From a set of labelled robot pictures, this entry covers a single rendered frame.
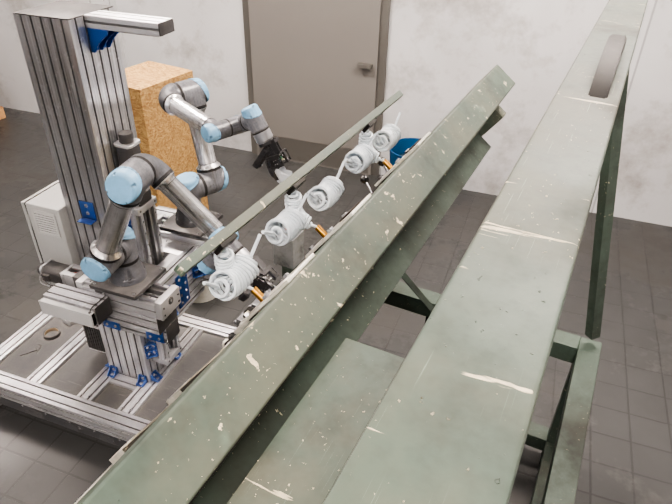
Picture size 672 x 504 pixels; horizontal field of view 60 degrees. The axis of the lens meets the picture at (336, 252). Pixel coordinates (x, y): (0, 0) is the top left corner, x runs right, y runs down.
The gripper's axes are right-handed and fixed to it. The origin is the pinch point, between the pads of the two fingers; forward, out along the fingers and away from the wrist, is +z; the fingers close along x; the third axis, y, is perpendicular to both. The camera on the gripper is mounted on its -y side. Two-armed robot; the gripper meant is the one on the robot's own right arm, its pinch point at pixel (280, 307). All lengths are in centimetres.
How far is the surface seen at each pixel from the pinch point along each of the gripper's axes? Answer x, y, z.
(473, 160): -61, 62, 9
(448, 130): -82, 20, -5
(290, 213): -70, -39, -16
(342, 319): -61, -41, 9
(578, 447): -32, 27, 109
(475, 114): -82, 41, -3
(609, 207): -77, 83, 57
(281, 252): 57, 74, -17
